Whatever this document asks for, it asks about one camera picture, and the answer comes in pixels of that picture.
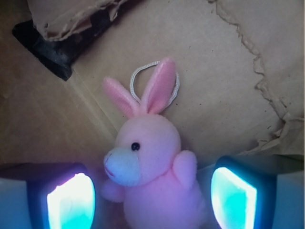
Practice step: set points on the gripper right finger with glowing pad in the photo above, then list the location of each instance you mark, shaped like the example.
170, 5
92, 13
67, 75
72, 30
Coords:
259, 192

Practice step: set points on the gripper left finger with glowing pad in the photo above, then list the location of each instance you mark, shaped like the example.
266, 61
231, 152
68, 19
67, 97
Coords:
46, 196

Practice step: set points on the pink plush bunny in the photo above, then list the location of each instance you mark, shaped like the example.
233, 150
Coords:
147, 170

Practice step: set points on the brown paper bag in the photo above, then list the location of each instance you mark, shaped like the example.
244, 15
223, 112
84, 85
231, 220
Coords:
241, 64

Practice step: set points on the black tape strip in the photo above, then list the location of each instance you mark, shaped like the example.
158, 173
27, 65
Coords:
60, 30

